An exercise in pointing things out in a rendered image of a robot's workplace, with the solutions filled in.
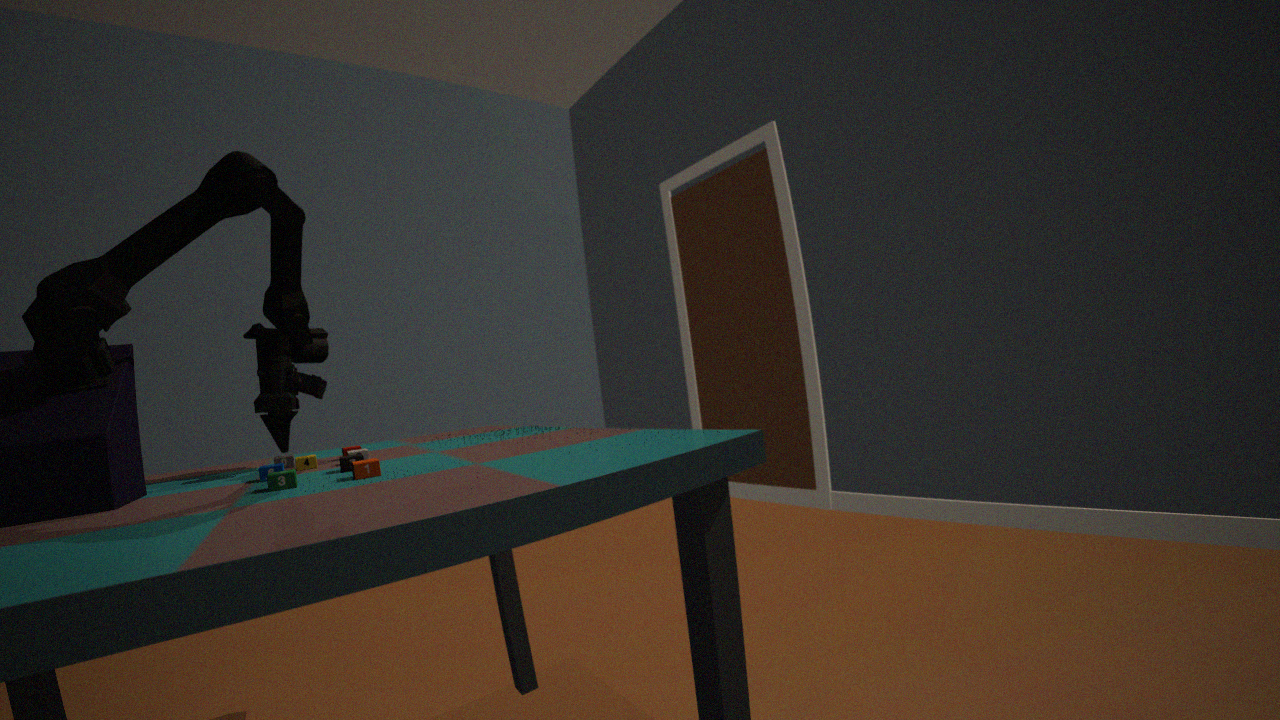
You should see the blue block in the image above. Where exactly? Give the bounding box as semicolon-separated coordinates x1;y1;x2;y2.
259;462;284;482

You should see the orange block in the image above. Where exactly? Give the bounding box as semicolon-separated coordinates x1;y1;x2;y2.
351;457;381;480

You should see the green block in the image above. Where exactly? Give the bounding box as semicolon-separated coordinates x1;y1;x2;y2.
268;469;298;492

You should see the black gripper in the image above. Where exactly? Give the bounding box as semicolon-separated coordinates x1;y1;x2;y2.
253;363;300;454

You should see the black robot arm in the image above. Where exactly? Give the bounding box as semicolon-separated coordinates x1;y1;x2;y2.
22;151;329;396

